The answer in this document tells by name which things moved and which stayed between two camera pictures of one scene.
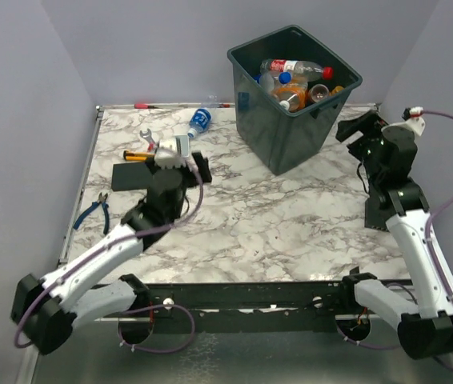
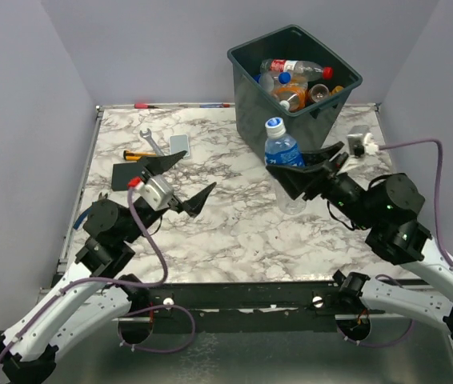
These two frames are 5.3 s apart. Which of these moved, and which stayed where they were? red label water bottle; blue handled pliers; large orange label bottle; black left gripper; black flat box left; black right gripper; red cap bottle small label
Moved: black right gripper; black left gripper
Stayed: red label water bottle; large orange label bottle; blue handled pliers; black flat box left; red cap bottle small label
